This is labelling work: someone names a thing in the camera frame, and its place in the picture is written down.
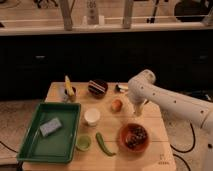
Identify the green chili pepper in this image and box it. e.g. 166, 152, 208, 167
95, 132, 116, 157

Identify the green plastic tray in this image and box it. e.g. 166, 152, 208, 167
17, 102, 81, 163

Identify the blue sponge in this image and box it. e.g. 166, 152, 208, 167
40, 118, 62, 137

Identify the yellow banana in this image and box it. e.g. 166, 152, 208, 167
65, 75, 74, 95

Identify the orange bowl with dark contents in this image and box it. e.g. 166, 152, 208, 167
118, 123, 149, 154

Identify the black floor cable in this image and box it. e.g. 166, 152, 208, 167
169, 123, 198, 154

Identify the dark striped bowl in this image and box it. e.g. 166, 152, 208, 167
88, 79, 108, 99

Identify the white paper cup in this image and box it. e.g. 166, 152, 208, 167
84, 108, 100, 126

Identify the small green cup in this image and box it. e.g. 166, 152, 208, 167
76, 135, 91, 151

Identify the white remote control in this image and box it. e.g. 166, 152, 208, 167
86, 0, 99, 25

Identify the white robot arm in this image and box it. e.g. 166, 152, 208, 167
128, 69, 213, 132

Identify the small orange apple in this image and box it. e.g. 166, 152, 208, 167
111, 99, 123, 112

